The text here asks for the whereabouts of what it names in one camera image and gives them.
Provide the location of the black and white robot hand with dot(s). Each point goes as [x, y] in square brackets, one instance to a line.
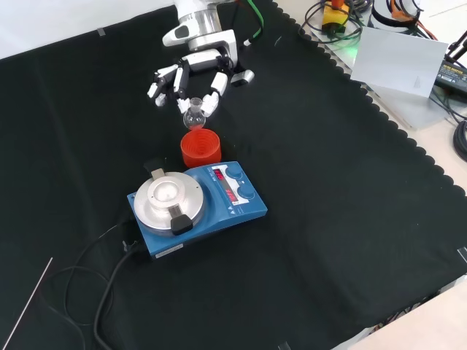
[182, 74]

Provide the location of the blue heater with steel block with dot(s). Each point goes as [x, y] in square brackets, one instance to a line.
[219, 215]

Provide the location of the grey tape piece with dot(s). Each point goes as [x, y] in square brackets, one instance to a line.
[101, 32]
[462, 255]
[284, 346]

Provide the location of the yellow stop button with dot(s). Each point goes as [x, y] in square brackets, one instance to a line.
[333, 16]

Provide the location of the black bench cloth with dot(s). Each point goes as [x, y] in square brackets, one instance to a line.
[328, 218]

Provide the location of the pale grey board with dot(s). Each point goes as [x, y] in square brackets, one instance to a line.
[397, 60]

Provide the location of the black power adapter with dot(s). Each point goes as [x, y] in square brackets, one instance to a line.
[452, 76]

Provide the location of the thin steel probe rod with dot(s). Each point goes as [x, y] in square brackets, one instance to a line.
[29, 302]

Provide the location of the black tripod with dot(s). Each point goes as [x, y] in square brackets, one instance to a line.
[458, 47]

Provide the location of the grey metal base plate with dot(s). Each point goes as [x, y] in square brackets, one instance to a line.
[412, 109]

